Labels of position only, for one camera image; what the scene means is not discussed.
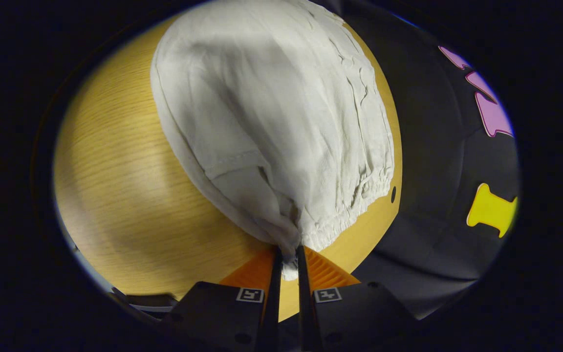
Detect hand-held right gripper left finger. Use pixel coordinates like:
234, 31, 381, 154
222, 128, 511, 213
158, 246, 283, 352

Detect white jeans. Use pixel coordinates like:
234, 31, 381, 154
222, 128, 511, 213
151, 0, 395, 282

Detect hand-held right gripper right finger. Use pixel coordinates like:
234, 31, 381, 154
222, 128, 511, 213
296, 244, 416, 352

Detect black backdrop cloth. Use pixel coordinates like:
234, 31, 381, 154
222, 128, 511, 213
311, 0, 520, 321

